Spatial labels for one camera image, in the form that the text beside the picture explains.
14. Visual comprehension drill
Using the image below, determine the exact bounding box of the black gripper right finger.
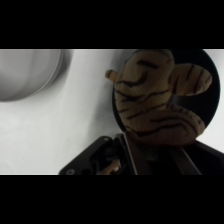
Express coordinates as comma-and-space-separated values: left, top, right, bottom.
172, 146, 203, 176

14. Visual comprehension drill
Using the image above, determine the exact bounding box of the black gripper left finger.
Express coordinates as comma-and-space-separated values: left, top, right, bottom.
123, 132, 150, 176

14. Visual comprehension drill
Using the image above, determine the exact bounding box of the striped tiger plush toy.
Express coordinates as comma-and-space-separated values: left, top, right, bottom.
105, 49, 214, 148

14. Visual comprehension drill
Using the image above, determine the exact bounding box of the black bowl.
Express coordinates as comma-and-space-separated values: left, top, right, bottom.
111, 49, 222, 148

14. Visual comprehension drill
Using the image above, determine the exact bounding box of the grey bowl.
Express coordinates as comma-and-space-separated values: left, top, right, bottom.
0, 49, 66, 103

